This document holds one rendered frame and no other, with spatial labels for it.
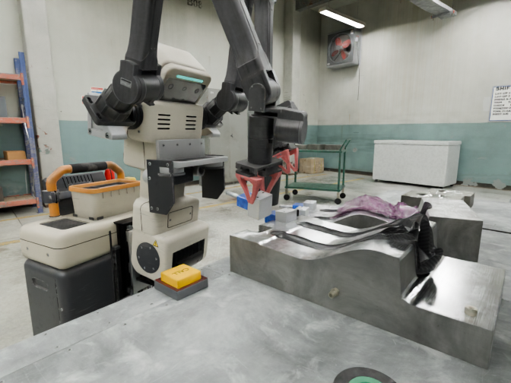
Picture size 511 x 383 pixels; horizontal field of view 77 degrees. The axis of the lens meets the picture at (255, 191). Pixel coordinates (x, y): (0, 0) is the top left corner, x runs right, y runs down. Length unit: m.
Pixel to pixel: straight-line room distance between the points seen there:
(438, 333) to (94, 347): 0.52
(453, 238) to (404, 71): 7.71
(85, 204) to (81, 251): 0.18
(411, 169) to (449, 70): 2.22
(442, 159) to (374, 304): 6.68
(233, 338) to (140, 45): 0.65
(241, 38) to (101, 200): 0.81
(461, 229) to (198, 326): 0.68
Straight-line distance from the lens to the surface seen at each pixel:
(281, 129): 0.69
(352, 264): 0.59
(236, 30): 0.72
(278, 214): 0.86
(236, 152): 6.89
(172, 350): 0.56
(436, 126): 8.17
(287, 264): 0.67
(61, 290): 1.24
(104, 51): 6.34
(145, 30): 0.84
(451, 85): 8.15
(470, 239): 0.98
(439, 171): 7.26
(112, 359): 0.57
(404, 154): 7.48
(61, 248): 1.19
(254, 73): 0.69
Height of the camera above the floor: 1.13
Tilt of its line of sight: 11 degrees down
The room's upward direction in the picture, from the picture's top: straight up
